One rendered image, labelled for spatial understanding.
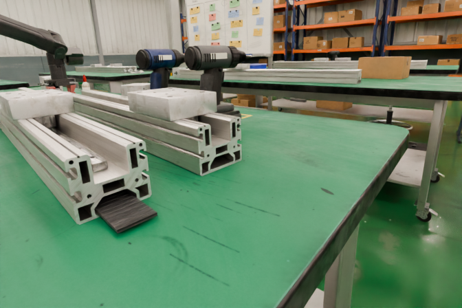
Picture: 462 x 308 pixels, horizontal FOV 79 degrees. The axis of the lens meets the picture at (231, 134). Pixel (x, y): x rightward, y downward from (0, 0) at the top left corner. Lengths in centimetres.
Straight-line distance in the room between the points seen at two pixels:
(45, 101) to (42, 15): 1227
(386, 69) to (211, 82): 174
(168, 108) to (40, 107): 29
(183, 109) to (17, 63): 1207
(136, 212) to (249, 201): 15
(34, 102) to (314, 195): 55
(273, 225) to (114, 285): 18
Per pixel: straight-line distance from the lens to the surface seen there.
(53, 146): 44
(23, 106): 67
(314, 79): 198
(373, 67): 233
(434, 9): 988
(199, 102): 53
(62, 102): 69
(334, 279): 86
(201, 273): 29
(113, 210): 39
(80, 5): 1349
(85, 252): 35
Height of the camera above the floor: 97
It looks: 16 degrees down
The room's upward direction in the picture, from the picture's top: 2 degrees counter-clockwise
